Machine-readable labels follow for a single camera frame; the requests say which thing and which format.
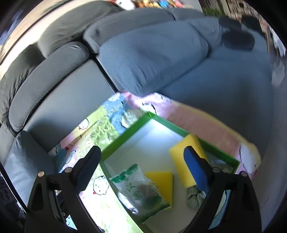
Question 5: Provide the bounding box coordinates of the green cardboard box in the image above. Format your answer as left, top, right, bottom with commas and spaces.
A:
100, 112, 240, 233

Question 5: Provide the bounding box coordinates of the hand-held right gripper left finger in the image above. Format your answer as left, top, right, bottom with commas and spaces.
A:
24, 146, 104, 233

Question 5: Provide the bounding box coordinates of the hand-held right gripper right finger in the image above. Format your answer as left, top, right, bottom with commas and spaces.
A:
183, 145, 263, 233

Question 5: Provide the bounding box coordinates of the black pillow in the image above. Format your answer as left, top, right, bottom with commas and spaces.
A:
222, 30, 255, 51
218, 17, 243, 32

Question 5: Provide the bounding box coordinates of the yellow green scouring sponge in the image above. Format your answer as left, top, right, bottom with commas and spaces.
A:
145, 171, 174, 208
169, 134, 210, 188

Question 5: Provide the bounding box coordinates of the grey sofa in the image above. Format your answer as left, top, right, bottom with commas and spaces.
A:
0, 0, 287, 233

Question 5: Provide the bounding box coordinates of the green crinkled cloth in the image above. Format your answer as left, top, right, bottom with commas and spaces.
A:
186, 154, 235, 210

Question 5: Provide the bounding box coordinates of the green white snack bag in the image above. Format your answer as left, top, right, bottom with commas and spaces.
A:
109, 163, 172, 224

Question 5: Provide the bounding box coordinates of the printed cartoon blanket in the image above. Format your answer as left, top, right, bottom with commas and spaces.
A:
48, 91, 263, 233

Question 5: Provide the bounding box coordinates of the blue-grey sofa cushion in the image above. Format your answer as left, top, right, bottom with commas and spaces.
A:
99, 18, 210, 97

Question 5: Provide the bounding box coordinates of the black chair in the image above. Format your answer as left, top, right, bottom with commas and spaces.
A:
241, 15, 264, 34

